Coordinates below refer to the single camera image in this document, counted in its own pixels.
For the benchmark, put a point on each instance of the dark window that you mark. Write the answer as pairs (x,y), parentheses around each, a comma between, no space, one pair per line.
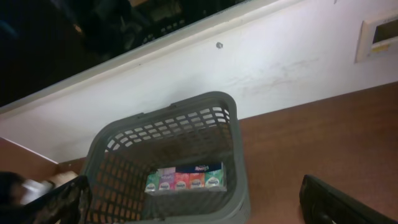
(44,42)

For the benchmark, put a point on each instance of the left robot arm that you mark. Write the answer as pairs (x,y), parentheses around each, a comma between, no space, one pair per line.
(16,190)

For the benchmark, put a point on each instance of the multipack of tissue packets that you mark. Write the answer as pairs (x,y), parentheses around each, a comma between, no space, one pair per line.
(210,177)

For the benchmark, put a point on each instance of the wall socket plate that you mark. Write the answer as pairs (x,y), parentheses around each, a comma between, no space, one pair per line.
(378,37)

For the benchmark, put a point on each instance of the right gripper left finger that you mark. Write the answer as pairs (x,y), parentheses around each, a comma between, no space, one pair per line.
(68,203)

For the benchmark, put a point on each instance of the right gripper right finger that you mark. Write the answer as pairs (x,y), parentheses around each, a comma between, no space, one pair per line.
(323,204)

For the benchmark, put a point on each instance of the grey plastic shopping basket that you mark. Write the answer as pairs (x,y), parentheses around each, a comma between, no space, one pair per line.
(200,130)

